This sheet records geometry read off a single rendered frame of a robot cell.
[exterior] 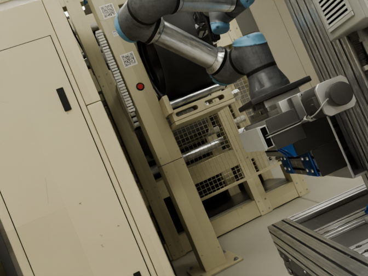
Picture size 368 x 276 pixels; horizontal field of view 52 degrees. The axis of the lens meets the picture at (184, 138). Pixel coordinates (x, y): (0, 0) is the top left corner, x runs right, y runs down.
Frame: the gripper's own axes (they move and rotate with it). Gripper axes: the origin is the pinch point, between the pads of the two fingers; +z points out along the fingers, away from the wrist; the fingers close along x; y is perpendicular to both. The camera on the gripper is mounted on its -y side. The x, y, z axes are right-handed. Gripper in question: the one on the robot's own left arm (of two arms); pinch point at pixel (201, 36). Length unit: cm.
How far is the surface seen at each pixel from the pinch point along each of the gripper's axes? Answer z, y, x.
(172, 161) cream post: 36, -46, 31
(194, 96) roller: 25.1, -20.1, 8.3
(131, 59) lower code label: 28.8, 12.5, 30.3
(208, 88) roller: 24.9, -19.0, -0.8
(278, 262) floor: 12, -112, 10
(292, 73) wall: 487, 68, -350
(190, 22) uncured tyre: 7.5, 12.2, -1.2
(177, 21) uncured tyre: 7.8, 15.4, 4.7
